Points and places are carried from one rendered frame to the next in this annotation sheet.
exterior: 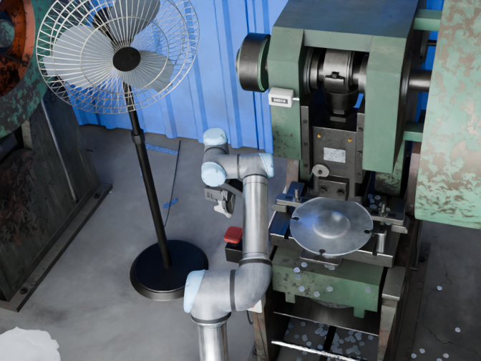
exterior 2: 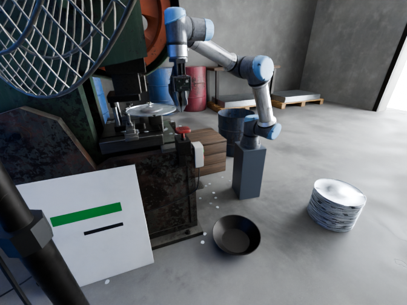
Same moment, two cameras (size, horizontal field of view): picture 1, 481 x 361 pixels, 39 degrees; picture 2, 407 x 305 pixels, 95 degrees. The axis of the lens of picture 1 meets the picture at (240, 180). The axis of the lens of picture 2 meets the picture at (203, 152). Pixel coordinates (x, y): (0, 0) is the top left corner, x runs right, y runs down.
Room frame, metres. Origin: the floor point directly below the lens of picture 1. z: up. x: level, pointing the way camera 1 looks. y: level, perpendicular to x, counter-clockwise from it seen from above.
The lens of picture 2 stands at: (2.17, 0.72, 1.05)
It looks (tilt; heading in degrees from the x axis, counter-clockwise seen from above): 27 degrees down; 228
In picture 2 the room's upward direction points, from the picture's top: 1 degrees counter-clockwise
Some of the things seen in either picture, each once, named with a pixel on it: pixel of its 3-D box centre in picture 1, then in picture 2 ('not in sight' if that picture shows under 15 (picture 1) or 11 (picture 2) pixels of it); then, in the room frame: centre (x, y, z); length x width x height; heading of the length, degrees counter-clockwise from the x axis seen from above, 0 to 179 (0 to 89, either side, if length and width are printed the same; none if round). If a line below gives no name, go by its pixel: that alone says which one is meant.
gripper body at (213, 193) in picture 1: (219, 183); (179, 75); (1.69, 0.07, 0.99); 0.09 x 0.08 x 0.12; 66
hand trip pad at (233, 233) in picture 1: (234, 240); (182, 135); (1.68, 0.05, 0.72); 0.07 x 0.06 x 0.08; 157
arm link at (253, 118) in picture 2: not in sight; (252, 124); (1.04, 0.01, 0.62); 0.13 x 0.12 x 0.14; 83
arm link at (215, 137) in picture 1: (216, 147); (176, 27); (1.69, 0.06, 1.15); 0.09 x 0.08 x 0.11; 173
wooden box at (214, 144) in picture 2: not in sight; (200, 151); (1.02, -0.58, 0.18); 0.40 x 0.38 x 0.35; 158
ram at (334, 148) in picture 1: (337, 152); (127, 62); (1.73, -0.33, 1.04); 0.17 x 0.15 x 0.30; 157
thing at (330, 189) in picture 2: not in sight; (338, 190); (0.83, 0.60, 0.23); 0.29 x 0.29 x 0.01
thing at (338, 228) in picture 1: (331, 224); (151, 109); (1.65, -0.30, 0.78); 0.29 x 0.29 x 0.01
